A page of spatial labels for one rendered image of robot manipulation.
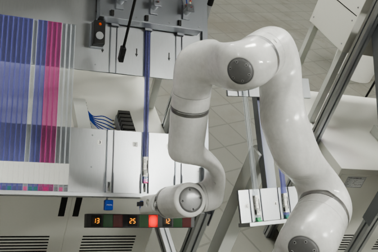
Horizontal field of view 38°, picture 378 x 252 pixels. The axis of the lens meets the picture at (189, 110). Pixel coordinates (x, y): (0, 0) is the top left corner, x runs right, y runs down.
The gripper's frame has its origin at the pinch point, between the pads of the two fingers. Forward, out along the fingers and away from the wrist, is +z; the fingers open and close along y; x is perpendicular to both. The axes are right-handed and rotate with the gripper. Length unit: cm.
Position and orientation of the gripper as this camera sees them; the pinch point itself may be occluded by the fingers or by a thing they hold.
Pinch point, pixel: (149, 205)
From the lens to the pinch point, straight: 161.7
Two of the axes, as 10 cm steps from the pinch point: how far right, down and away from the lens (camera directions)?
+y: 9.3, 0.8, 3.7
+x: 0.0, -9.8, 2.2
